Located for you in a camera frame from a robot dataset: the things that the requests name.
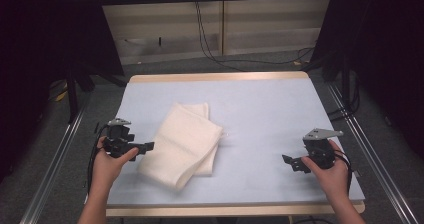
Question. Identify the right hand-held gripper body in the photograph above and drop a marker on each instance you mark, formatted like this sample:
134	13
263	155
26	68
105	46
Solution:
320	150

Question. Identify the black metal stand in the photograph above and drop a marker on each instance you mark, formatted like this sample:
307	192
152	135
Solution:
336	67
74	97

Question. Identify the white mesh laundry bag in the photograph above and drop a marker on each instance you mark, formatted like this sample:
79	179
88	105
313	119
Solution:
183	144

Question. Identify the metal floor rail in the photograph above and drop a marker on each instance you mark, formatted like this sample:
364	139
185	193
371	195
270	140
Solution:
53	170
376	157

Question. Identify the light blue table mat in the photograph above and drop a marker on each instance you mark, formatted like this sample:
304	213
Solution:
266	117

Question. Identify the black curtain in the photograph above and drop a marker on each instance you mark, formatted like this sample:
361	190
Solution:
50	50
383	50

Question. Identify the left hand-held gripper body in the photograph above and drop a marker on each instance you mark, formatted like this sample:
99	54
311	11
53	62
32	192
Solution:
117	140

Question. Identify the person's left hand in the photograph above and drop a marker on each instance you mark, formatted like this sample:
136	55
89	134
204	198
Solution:
106	167

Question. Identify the person's right hand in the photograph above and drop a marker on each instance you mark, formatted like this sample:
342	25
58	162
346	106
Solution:
333	180

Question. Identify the yellow floor tape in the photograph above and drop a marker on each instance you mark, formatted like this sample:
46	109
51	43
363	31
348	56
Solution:
61	96

